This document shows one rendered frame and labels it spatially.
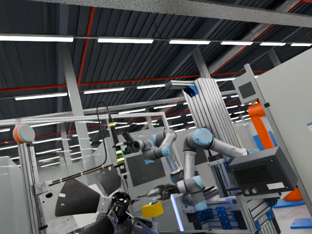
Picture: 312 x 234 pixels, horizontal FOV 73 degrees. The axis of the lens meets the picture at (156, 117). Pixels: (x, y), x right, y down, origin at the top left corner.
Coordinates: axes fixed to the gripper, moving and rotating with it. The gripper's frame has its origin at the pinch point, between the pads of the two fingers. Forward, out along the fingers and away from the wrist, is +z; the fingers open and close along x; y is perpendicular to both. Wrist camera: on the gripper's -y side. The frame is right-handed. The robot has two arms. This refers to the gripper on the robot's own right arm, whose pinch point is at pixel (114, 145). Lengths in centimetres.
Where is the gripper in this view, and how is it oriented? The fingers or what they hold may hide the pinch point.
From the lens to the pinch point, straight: 147.6
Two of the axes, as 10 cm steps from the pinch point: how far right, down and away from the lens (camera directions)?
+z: -6.1, -0.2, -7.9
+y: 2.9, 9.3, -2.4
